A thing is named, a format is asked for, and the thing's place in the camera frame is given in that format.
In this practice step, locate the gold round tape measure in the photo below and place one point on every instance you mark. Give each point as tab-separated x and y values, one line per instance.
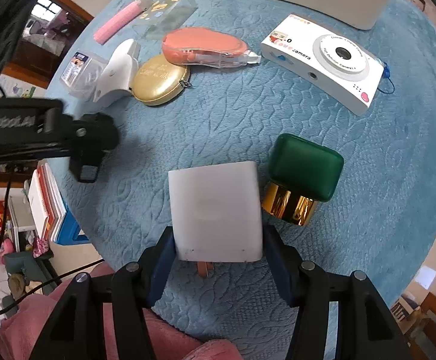
160	80

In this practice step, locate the blue plastic bin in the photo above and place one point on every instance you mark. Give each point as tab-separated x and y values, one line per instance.
71	228

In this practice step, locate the pink foam hair roller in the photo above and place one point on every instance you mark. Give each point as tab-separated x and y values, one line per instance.
114	24

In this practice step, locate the blue plush blanket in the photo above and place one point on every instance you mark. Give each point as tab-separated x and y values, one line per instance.
210	131

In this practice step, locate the green-capped gold bottle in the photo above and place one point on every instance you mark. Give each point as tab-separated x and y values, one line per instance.
304	165

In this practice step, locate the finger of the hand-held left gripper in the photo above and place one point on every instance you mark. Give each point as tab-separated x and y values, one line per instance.
89	173
98	131

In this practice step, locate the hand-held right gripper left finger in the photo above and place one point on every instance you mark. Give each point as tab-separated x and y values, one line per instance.
161	266

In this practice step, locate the white small packet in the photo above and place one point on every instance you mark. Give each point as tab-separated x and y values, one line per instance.
116	75

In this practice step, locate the white toy camera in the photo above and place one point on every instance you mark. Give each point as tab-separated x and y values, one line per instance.
315	63

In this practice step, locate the pink fleece clothing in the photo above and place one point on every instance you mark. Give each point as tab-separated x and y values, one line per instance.
188	345

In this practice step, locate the stack of books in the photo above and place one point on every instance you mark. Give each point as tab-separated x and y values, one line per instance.
43	202

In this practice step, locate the pink round object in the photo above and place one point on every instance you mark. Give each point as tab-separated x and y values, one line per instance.
199	47

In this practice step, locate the clear packet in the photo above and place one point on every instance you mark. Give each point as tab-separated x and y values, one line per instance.
81	73

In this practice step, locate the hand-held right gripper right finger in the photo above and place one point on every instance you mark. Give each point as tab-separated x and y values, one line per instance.
278	266

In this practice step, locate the clear sticker pack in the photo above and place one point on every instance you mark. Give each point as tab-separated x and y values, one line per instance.
169	15

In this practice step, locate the dark wooden cabinet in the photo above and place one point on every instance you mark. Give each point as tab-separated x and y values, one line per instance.
34	63

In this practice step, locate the white power adapter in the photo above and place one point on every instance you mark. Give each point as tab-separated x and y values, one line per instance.
214	210

